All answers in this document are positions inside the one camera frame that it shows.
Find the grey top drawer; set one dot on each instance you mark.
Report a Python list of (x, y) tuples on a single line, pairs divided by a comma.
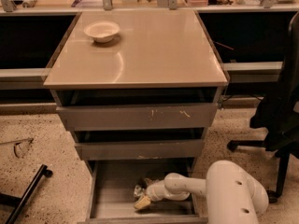
[(136, 117)]

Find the grey middle drawer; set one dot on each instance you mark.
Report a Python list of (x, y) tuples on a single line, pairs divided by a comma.
[(141, 150)]

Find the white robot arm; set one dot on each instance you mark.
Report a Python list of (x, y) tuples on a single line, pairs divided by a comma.
[(232, 195)]

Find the grey drawer cabinet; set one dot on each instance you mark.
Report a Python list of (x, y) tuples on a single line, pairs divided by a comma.
[(159, 57)]

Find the grey open bottom drawer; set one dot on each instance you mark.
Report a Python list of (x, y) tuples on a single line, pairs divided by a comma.
[(112, 194)]

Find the black chair leg left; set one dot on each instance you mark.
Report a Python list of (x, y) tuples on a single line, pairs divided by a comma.
[(17, 203)]

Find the white bowl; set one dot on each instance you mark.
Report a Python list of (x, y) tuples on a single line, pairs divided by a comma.
[(102, 31)]

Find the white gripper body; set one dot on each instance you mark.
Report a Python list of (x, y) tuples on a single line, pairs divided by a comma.
[(153, 191)]

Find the black office chair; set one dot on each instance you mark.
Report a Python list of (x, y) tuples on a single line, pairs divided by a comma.
[(278, 112)]

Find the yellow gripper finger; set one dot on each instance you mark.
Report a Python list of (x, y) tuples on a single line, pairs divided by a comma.
[(142, 203)]

